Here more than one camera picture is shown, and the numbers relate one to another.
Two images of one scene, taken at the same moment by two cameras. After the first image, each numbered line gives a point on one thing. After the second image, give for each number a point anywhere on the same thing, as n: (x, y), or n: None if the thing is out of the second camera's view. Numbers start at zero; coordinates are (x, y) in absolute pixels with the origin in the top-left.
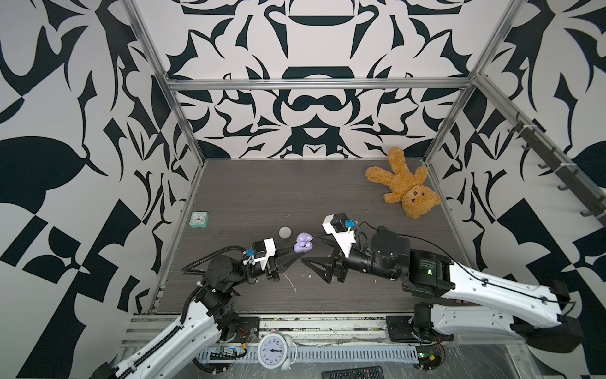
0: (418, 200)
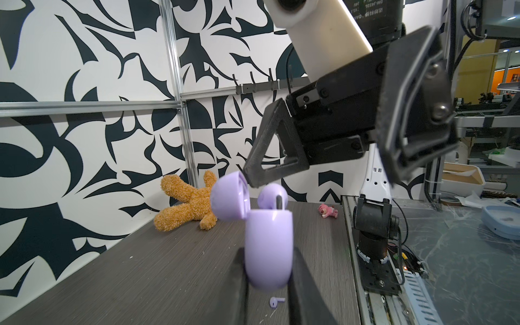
0: (198, 204)
